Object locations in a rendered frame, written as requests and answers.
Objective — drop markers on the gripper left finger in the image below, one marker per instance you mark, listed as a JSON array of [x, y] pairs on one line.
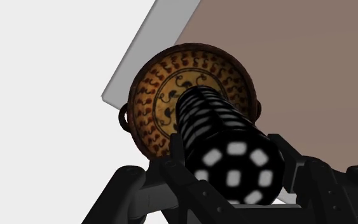
[[178, 183]]

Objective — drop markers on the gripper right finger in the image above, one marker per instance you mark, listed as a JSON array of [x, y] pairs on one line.
[[318, 183]]

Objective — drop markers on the black cylinder with white patches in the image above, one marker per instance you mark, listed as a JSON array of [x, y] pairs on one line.
[[228, 149]]

